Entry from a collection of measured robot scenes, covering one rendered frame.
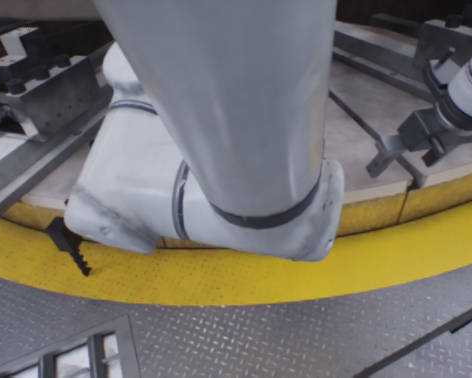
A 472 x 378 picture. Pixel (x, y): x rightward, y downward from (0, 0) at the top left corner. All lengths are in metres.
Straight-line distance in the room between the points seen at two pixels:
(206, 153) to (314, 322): 1.22
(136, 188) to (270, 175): 0.15
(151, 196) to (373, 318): 1.19
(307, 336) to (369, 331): 0.22
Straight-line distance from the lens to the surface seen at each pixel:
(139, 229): 0.29
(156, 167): 0.28
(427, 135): 0.58
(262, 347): 1.29
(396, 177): 1.46
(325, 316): 1.36
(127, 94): 0.34
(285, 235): 0.24
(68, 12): 1.78
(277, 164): 0.16
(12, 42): 1.82
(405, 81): 2.13
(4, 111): 1.83
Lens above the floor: 1.19
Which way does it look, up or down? 41 degrees down
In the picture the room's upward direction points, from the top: 6 degrees counter-clockwise
